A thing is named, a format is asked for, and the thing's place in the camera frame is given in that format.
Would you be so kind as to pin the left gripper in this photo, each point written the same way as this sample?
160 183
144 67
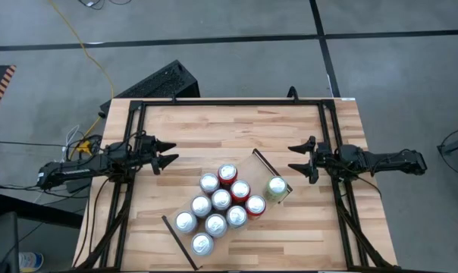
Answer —
145 149

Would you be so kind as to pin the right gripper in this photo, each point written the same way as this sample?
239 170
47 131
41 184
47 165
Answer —
325 159

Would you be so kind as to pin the pale green Sanzo can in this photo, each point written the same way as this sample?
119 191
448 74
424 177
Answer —
276 187

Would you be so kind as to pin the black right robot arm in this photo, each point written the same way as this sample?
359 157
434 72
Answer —
388 161

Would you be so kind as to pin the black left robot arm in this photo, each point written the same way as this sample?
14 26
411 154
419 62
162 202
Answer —
81 167

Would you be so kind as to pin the wooden shelf board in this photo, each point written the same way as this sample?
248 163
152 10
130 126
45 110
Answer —
251 170

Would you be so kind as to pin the yellow power plug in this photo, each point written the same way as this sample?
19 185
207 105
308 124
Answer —
84 147

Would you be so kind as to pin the white and blue bottle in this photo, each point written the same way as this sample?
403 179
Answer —
31 261

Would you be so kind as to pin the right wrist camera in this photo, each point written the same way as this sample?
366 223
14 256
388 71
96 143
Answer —
350 153

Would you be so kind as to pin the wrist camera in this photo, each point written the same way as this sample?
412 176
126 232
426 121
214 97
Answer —
117 149
350 153

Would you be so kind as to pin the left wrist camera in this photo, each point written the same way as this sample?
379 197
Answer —
117 149

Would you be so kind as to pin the black table frame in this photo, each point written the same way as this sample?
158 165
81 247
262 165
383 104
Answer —
233 102

